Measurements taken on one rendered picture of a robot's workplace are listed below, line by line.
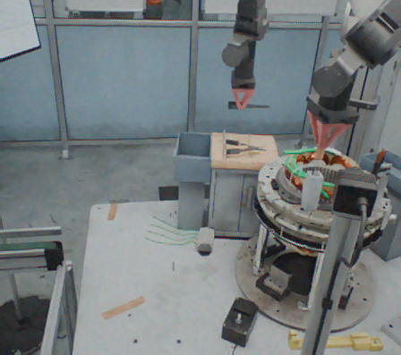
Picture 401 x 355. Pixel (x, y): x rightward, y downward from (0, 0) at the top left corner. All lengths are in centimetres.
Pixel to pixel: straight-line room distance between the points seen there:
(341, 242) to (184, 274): 74
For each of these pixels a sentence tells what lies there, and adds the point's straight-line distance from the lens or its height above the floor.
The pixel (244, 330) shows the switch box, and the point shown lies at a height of 83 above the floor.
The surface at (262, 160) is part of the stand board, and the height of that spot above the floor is 106.
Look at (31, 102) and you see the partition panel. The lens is 338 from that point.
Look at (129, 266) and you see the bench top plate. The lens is 127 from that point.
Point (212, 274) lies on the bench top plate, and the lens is 124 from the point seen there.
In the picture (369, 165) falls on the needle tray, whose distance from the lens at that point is 134.
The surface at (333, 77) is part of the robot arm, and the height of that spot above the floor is 143.
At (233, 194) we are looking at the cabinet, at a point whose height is 95.
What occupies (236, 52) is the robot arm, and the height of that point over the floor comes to 137.
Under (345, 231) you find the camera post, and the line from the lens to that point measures 55.
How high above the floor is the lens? 164
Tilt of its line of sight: 28 degrees down
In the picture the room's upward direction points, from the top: 3 degrees clockwise
